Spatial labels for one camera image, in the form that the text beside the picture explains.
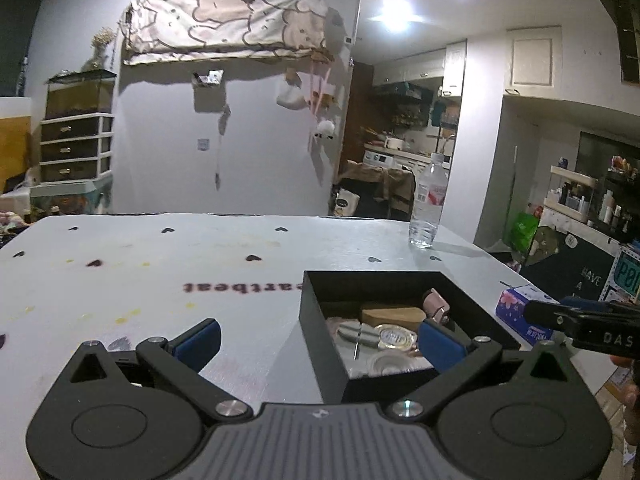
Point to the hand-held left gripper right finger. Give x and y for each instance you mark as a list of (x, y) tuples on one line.
[(442, 345)]

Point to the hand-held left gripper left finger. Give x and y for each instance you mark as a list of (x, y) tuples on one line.
[(197, 342)]

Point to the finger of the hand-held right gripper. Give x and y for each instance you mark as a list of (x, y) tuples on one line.
[(547, 314), (582, 302)]

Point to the pink hair claw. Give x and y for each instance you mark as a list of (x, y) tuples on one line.
[(436, 307)]

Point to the round gold rim tin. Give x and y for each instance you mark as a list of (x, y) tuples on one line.
[(395, 336)]

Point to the clear round lid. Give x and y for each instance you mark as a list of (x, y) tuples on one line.
[(390, 361)]

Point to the oval wooden box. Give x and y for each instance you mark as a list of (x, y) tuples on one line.
[(395, 315)]

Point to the silver metal tool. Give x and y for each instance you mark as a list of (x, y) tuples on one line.
[(350, 334)]

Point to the black cardboard box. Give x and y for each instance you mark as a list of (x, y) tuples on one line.
[(325, 350)]

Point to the person's right hand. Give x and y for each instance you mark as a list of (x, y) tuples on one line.
[(634, 410)]

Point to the blue floral tissue pack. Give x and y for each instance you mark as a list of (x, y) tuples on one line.
[(520, 310)]

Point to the black letter board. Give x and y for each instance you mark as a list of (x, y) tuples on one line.
[(575, 265)]

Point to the teal sign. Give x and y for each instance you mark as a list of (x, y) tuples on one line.
[(627, 275)]

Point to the green plastic bag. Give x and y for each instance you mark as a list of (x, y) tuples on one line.
[(524, 232)]

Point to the grey heart print table mat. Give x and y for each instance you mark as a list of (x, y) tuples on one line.
[(150, 270)]

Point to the white shelf with bottles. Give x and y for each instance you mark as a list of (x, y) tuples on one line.
[(570, 195)]

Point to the clear plastic water bottle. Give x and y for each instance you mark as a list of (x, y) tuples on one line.
[(428, 200)]

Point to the white bag with black logo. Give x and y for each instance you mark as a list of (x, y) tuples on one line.
[(346, 203)]

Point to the chair with brown cloth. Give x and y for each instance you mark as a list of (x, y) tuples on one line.
[(375, 185)]

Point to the pile of plush toys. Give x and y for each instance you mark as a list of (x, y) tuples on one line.
[(12, 222)]

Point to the white plastic drawer unit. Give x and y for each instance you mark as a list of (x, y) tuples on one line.
[(75, 147)]

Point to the white fluffy plush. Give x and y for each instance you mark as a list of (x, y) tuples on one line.
[(323, 129)]

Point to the white high cabinet door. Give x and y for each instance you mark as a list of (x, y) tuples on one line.
[(532, 60)]

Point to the white hanging bag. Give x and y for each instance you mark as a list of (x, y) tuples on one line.
[(291, 97)]

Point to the glass fish tank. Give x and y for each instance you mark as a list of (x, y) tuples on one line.
[(80, 95)]

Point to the dried flowers in vase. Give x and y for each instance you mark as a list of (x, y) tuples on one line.
[(97, 50)]

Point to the ceiling light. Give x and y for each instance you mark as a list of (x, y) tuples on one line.
[(396, 12)]

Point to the small clear wall hook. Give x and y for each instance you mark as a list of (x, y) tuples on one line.
[(203, 145)]

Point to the white kitchen wall cabinets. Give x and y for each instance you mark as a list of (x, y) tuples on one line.
[(425, 67)]

